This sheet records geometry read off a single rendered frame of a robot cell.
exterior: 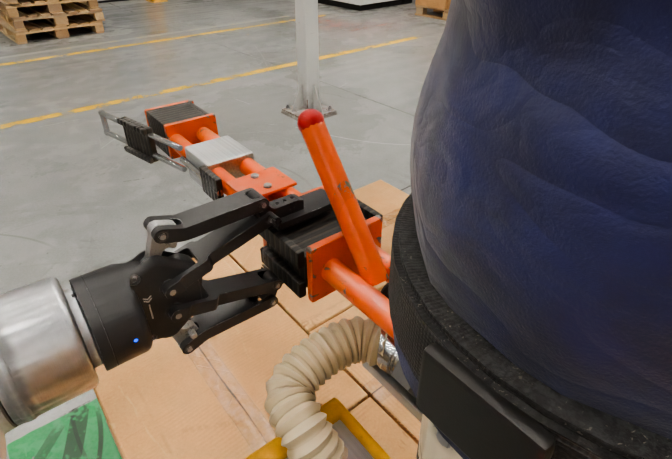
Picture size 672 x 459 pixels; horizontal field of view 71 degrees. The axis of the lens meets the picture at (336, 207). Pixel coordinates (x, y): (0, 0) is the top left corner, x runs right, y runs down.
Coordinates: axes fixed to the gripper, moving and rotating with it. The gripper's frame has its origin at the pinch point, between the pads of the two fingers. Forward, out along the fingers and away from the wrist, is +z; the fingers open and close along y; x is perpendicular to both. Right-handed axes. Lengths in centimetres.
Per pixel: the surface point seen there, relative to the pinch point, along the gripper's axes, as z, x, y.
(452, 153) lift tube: -9.3, 23.0, -19.8
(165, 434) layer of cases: -15, -24, 50
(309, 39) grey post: 175, -250, 48
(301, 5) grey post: 172, -253, 26
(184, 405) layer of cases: -10, -28, 50
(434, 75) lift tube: -6.7, 19.8, -21.2
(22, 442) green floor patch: -44, -87, 104
